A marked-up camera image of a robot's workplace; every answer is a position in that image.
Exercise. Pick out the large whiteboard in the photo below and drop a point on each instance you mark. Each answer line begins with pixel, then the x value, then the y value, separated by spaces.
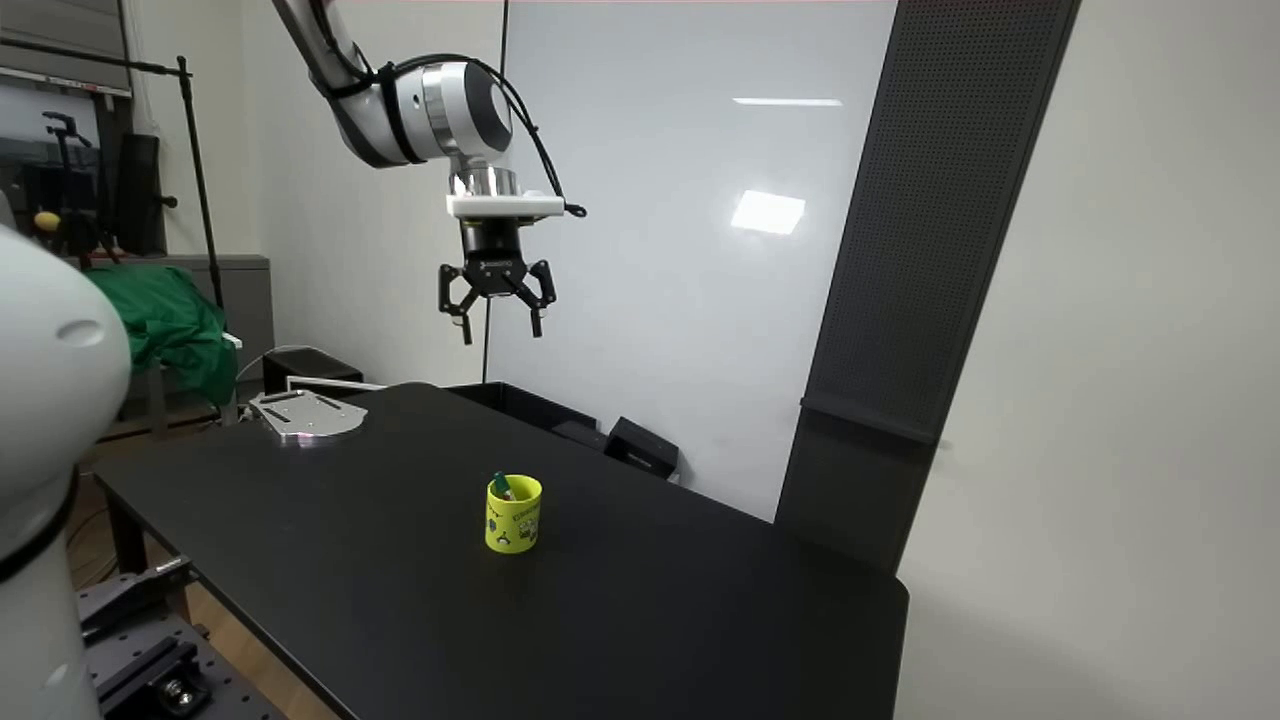
pixel 695 242

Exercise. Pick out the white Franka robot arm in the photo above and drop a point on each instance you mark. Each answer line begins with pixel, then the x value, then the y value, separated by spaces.
pixel 427 115

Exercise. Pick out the green marker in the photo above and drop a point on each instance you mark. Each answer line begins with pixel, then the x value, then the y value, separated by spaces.
pixel 500 480

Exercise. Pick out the green cloth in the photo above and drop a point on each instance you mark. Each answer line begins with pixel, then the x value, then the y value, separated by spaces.
pixel 166 326

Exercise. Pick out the white plastic tray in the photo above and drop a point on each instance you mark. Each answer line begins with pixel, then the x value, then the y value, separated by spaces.
pixel 314 417

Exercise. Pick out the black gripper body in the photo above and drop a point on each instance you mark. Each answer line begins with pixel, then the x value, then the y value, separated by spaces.
pixel 492 252

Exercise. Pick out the black stand pole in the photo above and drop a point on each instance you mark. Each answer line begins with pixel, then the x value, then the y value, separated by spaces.
pixel 200 172

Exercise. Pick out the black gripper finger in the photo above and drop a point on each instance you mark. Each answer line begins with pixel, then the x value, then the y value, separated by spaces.
pixel 457 302
pixel 539 293

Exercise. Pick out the dark grey pillar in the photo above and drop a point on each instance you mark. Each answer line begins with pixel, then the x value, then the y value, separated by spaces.
pixel 922 264

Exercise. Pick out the black flat case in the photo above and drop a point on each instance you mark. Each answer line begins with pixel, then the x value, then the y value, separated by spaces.
pixel 533 410

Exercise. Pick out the yellow mug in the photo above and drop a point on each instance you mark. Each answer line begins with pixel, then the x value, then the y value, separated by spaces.
pixel 512 520

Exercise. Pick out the small black box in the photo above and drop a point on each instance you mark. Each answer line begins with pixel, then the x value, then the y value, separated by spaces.
pixel 640 445

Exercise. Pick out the black rectangular box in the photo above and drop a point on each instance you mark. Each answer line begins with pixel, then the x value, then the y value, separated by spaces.
pixel 309 368

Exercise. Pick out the black perforated breadboard table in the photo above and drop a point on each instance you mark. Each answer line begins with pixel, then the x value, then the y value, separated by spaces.
pixel 162 655

